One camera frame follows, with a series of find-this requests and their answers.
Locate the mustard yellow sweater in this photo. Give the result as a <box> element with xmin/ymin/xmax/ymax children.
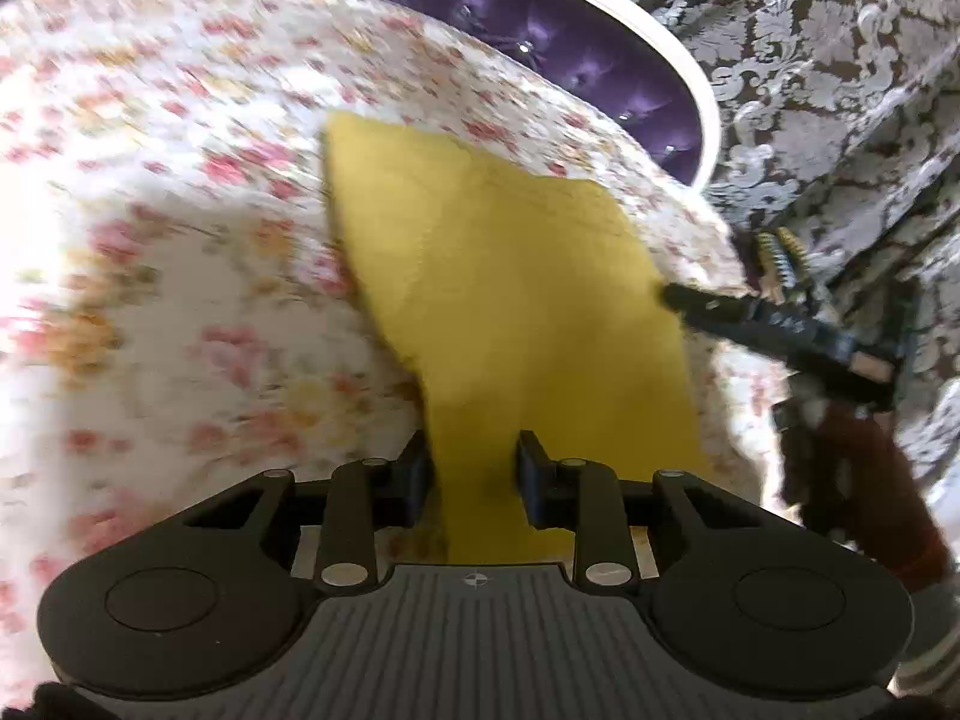
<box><xmin>324</xmin><ymin>112</ymin><xmax>709</xmax><ymax>564</ymax></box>

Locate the striped crochet blanket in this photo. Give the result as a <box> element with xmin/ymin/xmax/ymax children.
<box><xmin>754</xmin><ymin>226</ymin><xmax>818</xmax><ymax>312</ymax></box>

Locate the floral bed cover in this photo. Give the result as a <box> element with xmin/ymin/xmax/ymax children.
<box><xmin>0</xmin><ymin>0</ymin><xmax>797</xmax><ymax>676</ymax></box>

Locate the damask patterned curtain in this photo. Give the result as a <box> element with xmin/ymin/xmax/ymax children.
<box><xmin>633</xmin><ymin>0</ymin><xmax>958</xmax><ymax>484</ymax></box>

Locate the purple tufted white-framed headboard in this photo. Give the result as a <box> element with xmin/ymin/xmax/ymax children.
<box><xmin>118</xmin><ymin>0</ymin><xmax>724</xmax><ymax>189</ymax></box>

